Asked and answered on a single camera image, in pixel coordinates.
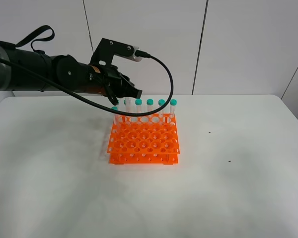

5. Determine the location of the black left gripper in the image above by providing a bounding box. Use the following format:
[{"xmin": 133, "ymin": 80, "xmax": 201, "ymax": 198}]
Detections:
[{"xmin": 88, "ymin": 64, "xmax": 143, "ymax": 105}]

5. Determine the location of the test tube with green cap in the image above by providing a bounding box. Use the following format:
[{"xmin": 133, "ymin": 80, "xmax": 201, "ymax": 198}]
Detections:
[{"xmin": 111, "ymin": 106, "xmax": 120, "ymax": 126}]

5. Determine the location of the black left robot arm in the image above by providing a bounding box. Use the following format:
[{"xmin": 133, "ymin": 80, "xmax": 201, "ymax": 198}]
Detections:
[{"xmin": 0, "ymin": 45, "xmax": 134, "ymax": 99}]

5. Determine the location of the orange test tube rack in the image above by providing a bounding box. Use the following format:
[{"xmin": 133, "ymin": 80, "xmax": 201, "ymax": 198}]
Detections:
[{"xmin": 107, "ymin": 113, "xmax": 180, "ymax": 165}]

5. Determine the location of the black camera cable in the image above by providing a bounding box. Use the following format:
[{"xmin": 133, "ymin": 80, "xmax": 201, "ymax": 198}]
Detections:
[{"xmin": 0, "ymin": 24, "xmax": 174, "ymax": 118}]

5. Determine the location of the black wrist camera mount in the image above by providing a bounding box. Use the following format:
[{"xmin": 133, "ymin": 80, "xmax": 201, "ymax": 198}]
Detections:
[{"xmin": 90, "ymin": 38, "xmax": 143, "ymax": 66}]

